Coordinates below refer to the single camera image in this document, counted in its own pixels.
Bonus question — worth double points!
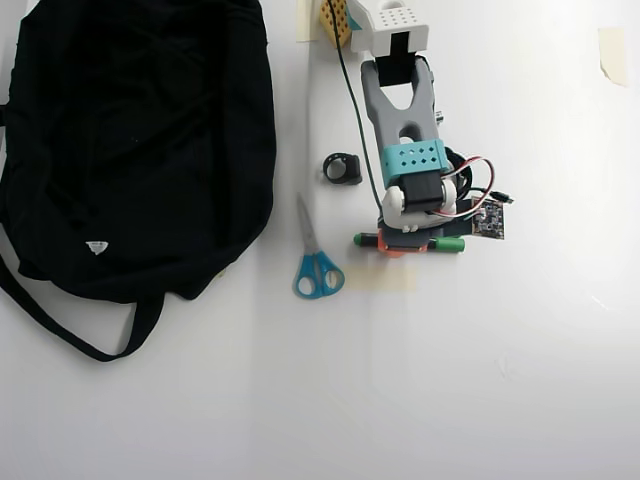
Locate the long beige masking tape strip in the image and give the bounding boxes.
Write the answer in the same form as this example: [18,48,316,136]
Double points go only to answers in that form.
[344,259,419,293]

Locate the thin black camera cable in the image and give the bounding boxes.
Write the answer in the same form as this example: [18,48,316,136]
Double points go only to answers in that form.
[332,0,385,214]

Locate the blue handled scissors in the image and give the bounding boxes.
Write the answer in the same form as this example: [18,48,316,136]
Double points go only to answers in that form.
[292,192,347,301]

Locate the black ring strap device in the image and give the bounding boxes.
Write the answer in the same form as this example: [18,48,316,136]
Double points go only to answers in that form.
[315,152,364,187]

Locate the coiled black USB cable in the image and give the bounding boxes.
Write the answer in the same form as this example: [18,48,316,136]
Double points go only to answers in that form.
[443,146,516,207]

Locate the black fabric bag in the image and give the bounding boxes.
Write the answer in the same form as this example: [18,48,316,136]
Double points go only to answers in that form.
[0,0,279,364]

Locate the green and black marker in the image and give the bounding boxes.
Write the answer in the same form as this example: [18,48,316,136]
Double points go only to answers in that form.
[352,231,467,255]

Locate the grey-blue gripper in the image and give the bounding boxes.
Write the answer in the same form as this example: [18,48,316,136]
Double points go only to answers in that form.
[377,198,475,261]

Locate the red white black servo wire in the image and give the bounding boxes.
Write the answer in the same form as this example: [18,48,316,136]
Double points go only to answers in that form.
[433,156,497,220]

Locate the torn beige masking tape piece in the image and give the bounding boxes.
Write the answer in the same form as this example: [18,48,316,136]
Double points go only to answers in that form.
[597,27,629,89]

